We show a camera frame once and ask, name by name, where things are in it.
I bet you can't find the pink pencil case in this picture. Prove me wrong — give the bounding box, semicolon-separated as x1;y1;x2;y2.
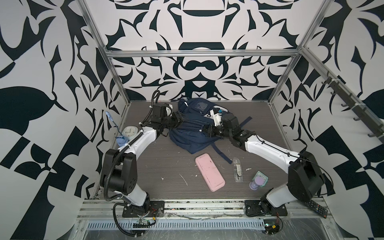
195;153;226;192

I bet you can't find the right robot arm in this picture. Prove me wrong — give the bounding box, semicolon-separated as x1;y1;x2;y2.
202;114;326;211

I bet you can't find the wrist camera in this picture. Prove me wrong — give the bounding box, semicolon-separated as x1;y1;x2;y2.
152;103;173;119
210;109;223;127

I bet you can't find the navy blue student backpack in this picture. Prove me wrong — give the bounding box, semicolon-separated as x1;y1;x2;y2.
168;97;253;165

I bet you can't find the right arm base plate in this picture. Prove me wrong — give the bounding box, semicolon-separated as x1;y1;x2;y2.
244;200;288;217

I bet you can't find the clear plastic pen box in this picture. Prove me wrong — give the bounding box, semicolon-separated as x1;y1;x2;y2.
233;158;243;183

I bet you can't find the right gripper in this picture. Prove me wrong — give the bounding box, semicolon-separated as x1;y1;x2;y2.
201;123;234;141

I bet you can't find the small green circuit board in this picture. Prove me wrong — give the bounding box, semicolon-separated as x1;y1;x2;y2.
263;222;281;236

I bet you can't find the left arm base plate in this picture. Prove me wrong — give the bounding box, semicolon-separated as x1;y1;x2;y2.
122;201;165;218

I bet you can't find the white round alarm clock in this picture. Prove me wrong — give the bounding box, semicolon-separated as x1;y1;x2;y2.
122;126;139;141

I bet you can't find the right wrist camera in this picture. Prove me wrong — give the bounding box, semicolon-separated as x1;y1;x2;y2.
210;109;223;127

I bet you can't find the wall hook rack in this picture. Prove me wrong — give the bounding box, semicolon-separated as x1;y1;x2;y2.
322;71;384;144

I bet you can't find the white slotted cable duct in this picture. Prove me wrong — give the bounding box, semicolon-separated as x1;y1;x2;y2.
87;219;265;231

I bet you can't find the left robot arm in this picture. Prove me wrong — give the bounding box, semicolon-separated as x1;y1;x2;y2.
100;90;183;209

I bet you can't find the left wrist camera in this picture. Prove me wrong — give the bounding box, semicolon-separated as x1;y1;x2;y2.
152;103;173;119

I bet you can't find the black remote control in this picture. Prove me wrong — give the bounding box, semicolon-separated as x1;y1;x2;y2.
303;200;328;219

